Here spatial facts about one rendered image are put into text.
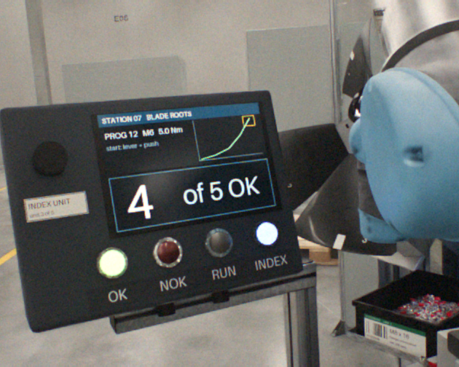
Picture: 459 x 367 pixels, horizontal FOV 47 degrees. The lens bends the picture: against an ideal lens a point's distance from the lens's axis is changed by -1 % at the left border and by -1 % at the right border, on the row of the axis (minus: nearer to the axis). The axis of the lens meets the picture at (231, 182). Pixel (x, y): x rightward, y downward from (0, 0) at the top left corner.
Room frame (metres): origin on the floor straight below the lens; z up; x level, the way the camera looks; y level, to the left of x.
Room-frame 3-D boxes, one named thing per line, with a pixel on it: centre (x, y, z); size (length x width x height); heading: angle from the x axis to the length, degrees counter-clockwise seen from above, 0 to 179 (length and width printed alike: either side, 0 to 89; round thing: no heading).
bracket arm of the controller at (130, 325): (0.55, 0.02, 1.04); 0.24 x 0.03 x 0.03; 114
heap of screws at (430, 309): (0.89, -0.33, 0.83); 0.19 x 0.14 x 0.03; 129
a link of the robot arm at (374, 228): (0.77, -0.24, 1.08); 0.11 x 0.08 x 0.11; 83
